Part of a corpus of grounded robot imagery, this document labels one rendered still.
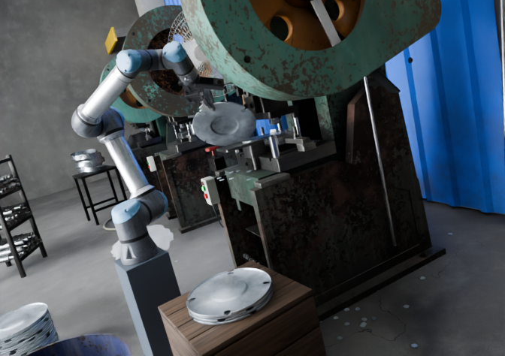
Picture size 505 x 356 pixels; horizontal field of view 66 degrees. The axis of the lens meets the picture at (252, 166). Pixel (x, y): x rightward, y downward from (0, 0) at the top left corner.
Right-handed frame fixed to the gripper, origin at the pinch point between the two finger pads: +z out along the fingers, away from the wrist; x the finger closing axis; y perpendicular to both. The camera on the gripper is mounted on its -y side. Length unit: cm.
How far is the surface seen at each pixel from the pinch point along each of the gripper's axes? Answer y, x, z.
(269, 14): -34.1, -5.7, -32.9
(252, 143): -11.6, 10.0, 16.8
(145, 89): 83, -91, 60
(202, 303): 2, 81, 2
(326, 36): -51, -8, -16
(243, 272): -8, 68, 15
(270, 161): -18.5, 19.6, 19.2
